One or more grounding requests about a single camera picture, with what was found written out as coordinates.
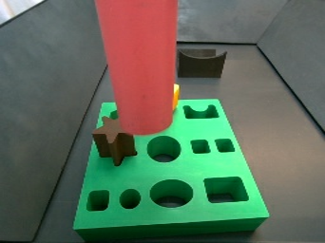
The red oval cylinder peg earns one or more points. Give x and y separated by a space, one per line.
139 37

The green foam shape board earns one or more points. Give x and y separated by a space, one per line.
186 185

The yellow pentagon block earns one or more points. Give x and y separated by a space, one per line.
175 96

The brown star block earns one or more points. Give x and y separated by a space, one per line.
114 142

